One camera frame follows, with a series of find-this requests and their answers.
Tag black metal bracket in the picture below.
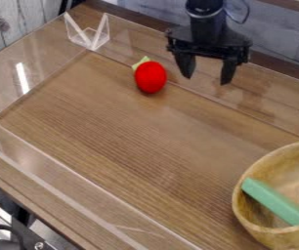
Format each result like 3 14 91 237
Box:
11 218 58 250

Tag clear acrylic tray walls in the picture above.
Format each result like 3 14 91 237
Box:
0 14 299 250

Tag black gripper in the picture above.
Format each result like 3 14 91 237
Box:
166 25 254 85

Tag clear acrylic corner bracket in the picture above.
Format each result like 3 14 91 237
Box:
64 13 110 52

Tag brown wooden bowl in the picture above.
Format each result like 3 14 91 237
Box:
232 142 299 250

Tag red plush strawberry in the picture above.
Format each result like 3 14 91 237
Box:
132 56 167 94

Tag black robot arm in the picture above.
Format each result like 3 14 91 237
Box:
166 0 254 85

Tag green rectangular stick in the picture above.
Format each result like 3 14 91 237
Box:
242 178 299 226

